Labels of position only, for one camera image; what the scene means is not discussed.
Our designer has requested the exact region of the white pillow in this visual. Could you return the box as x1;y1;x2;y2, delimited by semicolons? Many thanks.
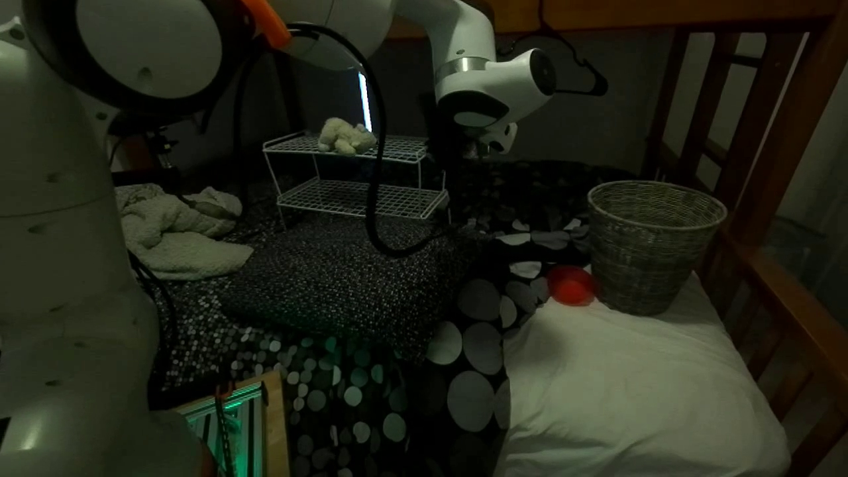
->
496;280;789;477

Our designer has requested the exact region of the black clothes hanger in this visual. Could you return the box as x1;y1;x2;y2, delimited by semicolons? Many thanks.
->
536;0;609;99

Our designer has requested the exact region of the woven wicker basket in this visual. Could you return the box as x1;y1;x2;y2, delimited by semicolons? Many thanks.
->
586;181;725;315

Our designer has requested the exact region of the white wire two-tier rack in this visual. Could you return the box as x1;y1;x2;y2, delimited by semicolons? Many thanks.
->
263;133;448;219

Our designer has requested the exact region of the black polka dot cloth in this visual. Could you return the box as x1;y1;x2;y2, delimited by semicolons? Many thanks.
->
284;162;617;477

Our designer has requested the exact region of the cream fluffy plush toy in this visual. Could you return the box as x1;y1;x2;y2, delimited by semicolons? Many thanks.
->
318;117;377;153

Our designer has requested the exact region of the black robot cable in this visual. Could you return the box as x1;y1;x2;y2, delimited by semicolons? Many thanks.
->
232;22;459;260

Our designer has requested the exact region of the wooden crate with green light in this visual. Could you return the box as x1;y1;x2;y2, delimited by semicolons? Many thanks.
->
178;372;295;477

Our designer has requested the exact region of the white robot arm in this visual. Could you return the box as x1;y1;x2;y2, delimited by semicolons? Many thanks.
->
0;0;554;477

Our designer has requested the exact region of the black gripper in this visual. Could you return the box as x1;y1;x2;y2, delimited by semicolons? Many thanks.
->
448;111;516;158

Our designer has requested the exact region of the cream crumpled towel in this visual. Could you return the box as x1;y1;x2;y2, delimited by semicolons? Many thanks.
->
116;185;253;280

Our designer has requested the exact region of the red ball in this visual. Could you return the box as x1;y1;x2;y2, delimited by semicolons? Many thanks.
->
548;266;594;308

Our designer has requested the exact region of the wooden bunk bed frame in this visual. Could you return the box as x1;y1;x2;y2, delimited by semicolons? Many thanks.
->
476;0;848;477

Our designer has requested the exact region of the black speckled blanket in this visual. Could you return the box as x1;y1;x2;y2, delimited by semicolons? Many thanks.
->
146;209;476;407

